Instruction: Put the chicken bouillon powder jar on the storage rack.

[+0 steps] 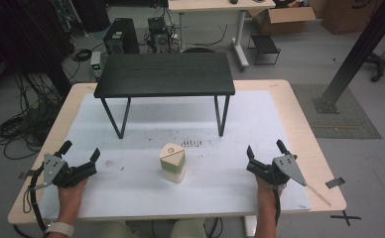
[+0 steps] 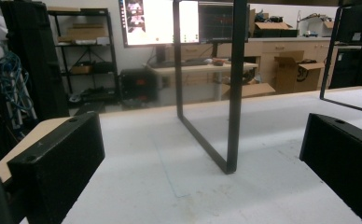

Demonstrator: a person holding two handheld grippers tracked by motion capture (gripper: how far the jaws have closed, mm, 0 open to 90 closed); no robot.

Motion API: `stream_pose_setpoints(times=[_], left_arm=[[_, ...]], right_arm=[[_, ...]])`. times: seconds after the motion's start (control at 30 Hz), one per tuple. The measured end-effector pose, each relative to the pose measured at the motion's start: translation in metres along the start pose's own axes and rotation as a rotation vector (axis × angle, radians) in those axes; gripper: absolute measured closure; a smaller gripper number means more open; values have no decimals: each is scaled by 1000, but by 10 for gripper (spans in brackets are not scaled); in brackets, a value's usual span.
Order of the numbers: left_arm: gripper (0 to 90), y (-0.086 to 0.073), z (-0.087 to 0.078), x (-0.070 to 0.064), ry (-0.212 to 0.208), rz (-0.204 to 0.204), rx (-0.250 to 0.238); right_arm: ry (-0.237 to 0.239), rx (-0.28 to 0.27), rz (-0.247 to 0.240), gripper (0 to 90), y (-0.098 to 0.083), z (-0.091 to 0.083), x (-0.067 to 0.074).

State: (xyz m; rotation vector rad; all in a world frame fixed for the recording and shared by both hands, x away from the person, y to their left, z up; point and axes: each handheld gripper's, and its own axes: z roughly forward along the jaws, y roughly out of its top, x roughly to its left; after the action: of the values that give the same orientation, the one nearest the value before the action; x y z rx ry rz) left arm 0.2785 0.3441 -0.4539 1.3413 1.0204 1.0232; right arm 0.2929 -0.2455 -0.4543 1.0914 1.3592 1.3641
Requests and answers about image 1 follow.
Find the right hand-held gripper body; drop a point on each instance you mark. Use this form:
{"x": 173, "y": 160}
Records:
{"x": 288, "y": 167}

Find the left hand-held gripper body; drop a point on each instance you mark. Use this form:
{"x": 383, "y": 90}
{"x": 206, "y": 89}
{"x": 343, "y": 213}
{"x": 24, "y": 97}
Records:
{"x": 74, "y": 173}

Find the triangular wooden box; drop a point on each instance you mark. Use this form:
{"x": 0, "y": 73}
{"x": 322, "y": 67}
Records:
{"x": 172, "y": 163}

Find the person's left hand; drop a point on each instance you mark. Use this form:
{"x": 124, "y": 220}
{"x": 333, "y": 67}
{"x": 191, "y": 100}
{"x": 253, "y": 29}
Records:
{"x": 70, "y": 193}

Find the person's right hand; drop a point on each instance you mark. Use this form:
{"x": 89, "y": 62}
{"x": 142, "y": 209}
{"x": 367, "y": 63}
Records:
{"x": 266, "y": 191}

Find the thin wooden stick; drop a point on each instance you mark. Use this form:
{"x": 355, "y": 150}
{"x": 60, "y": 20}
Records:
{"x": 319, "y": 195}

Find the black metal clip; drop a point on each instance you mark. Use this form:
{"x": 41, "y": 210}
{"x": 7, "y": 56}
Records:
{"x": 26, "y": 174}
{"x": 334, "y": 182}

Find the white table mat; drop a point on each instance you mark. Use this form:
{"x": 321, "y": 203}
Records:
{"x": 213, "y": 185}

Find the white wristwatch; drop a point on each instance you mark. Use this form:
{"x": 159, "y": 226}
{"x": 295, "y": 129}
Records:
{"x": 60, "y": 228}

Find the grey floor mat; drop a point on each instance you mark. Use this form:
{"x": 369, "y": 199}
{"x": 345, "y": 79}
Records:
{"x": 346, "y": 122}

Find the white power supply unit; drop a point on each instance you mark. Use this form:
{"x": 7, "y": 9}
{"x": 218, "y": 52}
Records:
{"x": 96, "y": 64}

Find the black metal step stool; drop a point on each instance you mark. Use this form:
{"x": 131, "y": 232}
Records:
{"x": 264, "y": 44}

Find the small black table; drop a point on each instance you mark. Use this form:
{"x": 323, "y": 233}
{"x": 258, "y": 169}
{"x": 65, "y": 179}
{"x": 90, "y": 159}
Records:
{"x": 165, "y": 74}

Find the black chair backrest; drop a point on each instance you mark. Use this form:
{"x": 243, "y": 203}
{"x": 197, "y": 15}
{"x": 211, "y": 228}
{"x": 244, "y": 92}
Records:
{"x": 197, "y": 50}

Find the black curtain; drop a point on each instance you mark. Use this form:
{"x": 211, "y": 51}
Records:
{"x": 25, "y": 36}

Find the black computer tower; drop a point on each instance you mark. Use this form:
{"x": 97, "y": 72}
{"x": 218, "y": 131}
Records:
{"x": 121, "y": 36}

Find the open cardboard box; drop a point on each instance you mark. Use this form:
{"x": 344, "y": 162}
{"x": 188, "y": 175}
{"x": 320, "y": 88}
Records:
{"x": 280, "y": 20}

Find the black office chair base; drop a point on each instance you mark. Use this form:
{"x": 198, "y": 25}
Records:
{"x": 384, "y": 64}

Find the closed cardboard box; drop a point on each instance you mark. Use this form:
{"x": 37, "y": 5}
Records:
{"x": 349, "y": 16}

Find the white desk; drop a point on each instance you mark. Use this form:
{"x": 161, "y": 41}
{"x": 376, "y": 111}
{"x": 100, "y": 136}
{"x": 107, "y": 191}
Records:
{"x": 213, "y": 6}

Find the black metal post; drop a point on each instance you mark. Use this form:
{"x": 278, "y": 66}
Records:
{"x": 356, "y": 59}

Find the open-frame computer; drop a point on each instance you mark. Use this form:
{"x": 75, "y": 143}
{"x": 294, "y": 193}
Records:
{"x": 160, "y": 36}

